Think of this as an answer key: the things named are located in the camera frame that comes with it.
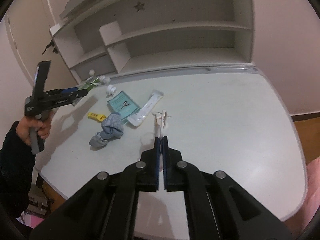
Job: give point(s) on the yellow small tool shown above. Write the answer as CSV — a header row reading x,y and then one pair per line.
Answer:
x,y
95,115

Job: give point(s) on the pink cloth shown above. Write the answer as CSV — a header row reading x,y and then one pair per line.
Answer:
x,y
312,180

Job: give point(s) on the white round drawer knob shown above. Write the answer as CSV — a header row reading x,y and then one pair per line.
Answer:
x,y
92,72

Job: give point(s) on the person's left hand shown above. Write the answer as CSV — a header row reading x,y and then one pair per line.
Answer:
x,y
23,130

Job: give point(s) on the white plastic clip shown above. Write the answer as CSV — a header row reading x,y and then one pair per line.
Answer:
x,y
160,123

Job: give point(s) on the milk carton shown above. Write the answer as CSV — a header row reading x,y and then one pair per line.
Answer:
x,y
91,83

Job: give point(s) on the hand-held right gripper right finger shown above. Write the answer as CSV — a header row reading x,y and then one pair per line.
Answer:
x,y
166,160

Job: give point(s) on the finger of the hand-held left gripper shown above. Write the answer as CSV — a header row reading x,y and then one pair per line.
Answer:
x,y
68,91
72,98

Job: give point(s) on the pink patterned object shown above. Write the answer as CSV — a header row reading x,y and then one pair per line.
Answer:
x,y
32,221

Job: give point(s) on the white tissue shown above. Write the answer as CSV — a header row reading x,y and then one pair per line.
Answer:
x,y
105,80

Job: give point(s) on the white desk shelf hutch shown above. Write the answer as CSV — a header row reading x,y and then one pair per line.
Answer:
x,y
175,35

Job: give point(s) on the black door lock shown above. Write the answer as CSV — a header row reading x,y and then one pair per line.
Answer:
x,y
55,50

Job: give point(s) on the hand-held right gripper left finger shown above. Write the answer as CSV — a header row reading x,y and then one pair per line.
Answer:
x,y
157,160

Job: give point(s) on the white screw cap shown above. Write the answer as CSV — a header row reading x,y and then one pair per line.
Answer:
x,y
111,90

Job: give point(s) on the grey ribbed object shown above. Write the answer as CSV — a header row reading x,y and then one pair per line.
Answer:
x,y
37,200

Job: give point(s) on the teal nail clipper card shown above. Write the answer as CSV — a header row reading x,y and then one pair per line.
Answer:
x,y
120,100

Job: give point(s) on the white door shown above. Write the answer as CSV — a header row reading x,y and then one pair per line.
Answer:
x,y
27,42

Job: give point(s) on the blue knit sock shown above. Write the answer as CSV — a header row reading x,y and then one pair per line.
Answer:
x,y
112,126

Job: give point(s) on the grey sock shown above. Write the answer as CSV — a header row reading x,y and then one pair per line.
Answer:
x,y
98,142

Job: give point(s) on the white hutch drawer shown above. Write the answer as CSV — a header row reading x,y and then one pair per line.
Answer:
x,y
100,65

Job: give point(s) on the long white packet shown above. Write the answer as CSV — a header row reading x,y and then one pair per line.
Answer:
x,y
147,107

